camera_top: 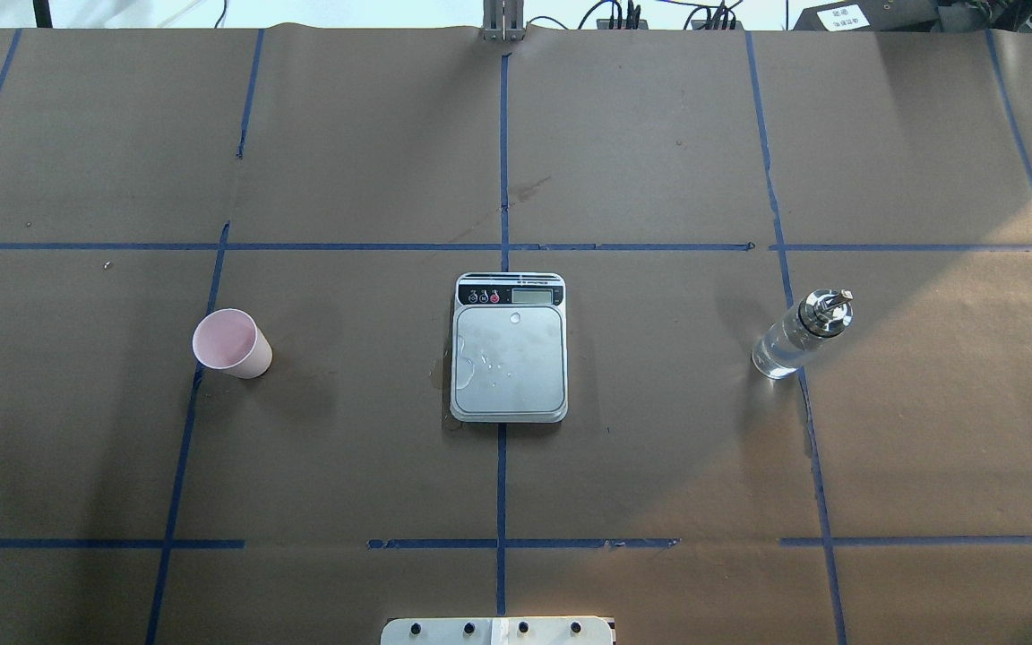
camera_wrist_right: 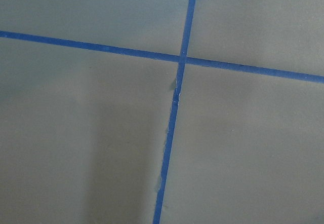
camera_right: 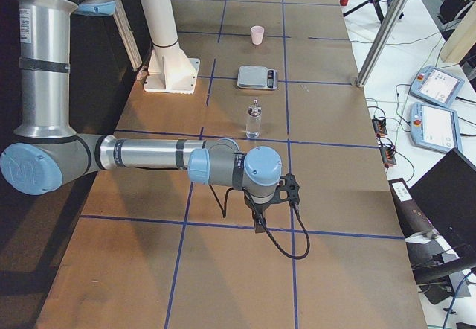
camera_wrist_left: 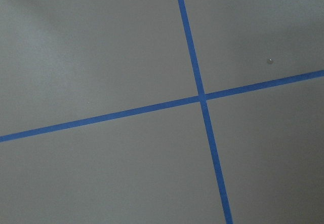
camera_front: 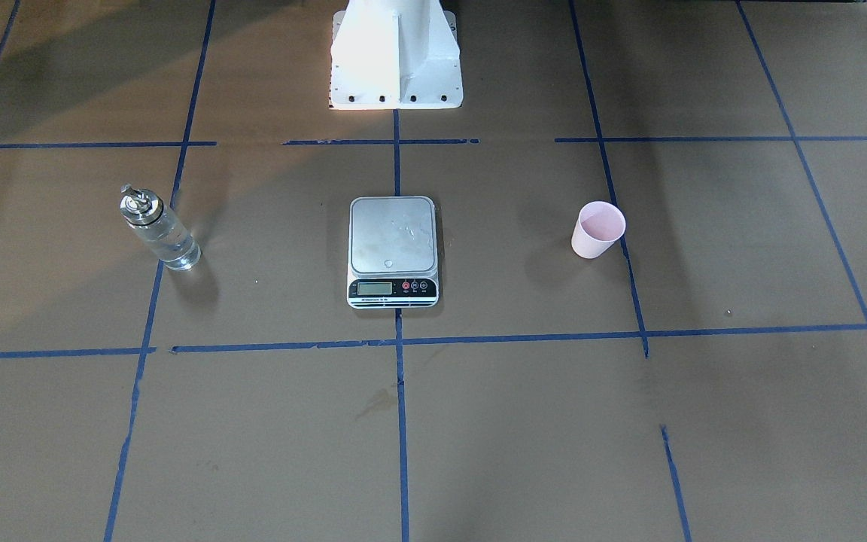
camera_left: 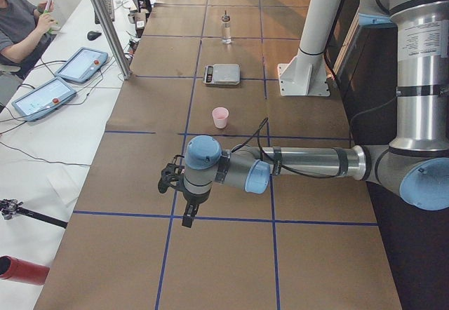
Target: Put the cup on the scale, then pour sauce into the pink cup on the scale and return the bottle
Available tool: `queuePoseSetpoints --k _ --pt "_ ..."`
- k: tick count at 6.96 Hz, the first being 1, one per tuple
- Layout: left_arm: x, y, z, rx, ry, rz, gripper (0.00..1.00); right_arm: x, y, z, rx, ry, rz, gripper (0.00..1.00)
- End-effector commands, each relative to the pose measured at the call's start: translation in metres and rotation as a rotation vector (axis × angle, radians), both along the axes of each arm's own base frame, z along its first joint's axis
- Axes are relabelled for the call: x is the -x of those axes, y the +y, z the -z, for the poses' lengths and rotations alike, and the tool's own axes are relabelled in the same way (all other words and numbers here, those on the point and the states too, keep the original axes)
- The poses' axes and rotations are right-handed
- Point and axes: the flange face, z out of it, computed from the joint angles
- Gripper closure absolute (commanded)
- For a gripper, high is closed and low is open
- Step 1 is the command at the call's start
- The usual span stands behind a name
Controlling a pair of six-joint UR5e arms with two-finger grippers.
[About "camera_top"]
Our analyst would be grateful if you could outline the silver digital kitchen scale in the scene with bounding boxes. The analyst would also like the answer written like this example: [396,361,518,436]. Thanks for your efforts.
[448,272,569,425]

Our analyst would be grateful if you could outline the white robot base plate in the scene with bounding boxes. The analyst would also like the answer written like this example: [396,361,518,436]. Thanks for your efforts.
[380,615,617,644]

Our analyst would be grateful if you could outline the clear glass sauce bottle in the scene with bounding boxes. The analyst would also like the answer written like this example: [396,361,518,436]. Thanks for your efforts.
[751,289,854,380]

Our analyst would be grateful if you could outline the black cables at table edge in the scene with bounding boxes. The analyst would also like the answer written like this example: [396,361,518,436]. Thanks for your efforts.
[529,0,745,32]

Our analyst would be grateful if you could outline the pink paper cup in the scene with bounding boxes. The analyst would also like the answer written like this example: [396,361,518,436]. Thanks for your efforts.
[190,309,273,380]

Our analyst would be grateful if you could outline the black device with label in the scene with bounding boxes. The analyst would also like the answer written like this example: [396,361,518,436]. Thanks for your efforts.
[791,1,941,32]

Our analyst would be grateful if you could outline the aluminium frame post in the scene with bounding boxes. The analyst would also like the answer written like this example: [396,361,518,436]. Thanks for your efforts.
[480,0,527,42]

